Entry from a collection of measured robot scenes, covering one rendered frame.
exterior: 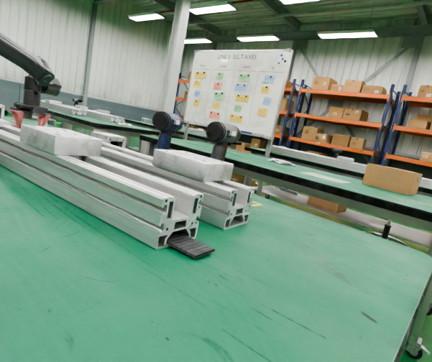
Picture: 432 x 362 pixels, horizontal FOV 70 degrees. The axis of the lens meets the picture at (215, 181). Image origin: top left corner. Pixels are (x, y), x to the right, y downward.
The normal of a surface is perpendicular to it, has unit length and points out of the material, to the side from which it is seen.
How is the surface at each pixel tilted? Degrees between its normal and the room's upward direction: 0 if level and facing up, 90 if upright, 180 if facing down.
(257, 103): 90
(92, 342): 0
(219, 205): 90
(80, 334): 0
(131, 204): 90
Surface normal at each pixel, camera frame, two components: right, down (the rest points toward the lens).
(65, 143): 0.79, 0.25
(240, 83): -0.64, 0.01
